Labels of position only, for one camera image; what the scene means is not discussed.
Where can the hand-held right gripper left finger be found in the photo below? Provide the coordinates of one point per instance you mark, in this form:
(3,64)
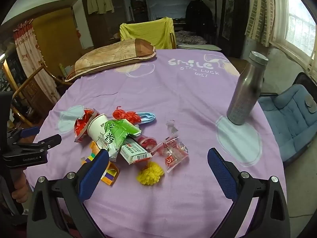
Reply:
(94,173)

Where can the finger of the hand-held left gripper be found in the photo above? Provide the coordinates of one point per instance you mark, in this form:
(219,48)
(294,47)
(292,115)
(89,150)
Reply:
(49,141)
(29,131)

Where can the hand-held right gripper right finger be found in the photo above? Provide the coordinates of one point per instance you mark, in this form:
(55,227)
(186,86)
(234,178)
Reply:
(221,172)

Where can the orange striped medicine box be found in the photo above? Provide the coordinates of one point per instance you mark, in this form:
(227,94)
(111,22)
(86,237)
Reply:
(111,176)

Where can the red foil snack wrapper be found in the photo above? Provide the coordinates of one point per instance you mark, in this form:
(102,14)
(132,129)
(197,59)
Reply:
(81,125)

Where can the white paper cup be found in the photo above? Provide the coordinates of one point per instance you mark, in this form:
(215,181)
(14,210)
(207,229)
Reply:
(97,129)

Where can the blue face mask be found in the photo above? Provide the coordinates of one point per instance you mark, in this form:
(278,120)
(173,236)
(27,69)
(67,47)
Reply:
(148,116)

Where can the person's left hand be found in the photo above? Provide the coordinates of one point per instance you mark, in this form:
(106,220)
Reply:
(19,188)

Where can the wooden armchair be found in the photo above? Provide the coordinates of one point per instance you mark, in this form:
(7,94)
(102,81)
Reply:
(34,91)

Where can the white and red carton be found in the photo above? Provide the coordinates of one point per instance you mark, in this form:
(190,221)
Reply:
(133,151)

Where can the green plastic wrapper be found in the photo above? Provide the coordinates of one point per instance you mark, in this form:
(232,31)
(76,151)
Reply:
(118,130)

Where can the yellow pompom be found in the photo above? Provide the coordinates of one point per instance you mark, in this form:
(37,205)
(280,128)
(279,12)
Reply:
(149,173)

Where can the red plastic wrapper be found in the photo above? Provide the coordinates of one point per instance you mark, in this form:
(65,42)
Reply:
(147,142)

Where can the small clear plastic wrap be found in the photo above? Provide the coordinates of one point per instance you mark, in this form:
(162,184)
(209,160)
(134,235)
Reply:
(172,127)

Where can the red yarn pompom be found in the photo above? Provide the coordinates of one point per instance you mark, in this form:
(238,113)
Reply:
(128,116)

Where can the steel bottle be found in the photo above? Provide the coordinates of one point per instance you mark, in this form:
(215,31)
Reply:
(244,96)

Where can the red floral curtain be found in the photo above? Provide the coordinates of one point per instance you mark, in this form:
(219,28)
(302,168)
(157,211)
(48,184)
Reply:
(27,52)

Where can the blue padded chair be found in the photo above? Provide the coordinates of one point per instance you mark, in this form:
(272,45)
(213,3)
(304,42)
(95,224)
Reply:
(284,119)

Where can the purple printed tablecloth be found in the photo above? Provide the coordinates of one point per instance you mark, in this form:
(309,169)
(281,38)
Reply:
(173,91)

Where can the orange wooden door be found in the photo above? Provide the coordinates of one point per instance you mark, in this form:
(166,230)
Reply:
(57,37)

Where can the brown floral pillow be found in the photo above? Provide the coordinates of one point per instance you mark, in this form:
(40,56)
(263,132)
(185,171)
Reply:
(106,57)

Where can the floral bed blanket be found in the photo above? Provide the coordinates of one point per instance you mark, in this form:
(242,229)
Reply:
(190,38)

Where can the yellow cloth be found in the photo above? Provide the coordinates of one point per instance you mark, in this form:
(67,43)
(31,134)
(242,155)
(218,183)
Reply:
(146,33)

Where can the dark wooden wardrobe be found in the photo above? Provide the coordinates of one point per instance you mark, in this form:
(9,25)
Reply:
(121,12)

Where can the black hanging coat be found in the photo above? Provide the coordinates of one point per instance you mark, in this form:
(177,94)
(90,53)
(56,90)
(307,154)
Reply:
(198,17)

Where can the beige checked curtain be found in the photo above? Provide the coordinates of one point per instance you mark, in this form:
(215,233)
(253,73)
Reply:
(260,12)

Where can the window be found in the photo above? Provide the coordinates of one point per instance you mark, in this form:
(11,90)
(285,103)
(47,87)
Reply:
(297,24)

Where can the white sheet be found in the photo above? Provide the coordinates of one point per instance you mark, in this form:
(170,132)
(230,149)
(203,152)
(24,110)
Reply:
(168,6)

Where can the framed wall picture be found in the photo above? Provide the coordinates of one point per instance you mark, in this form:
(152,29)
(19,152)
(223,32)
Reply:
(228,12)

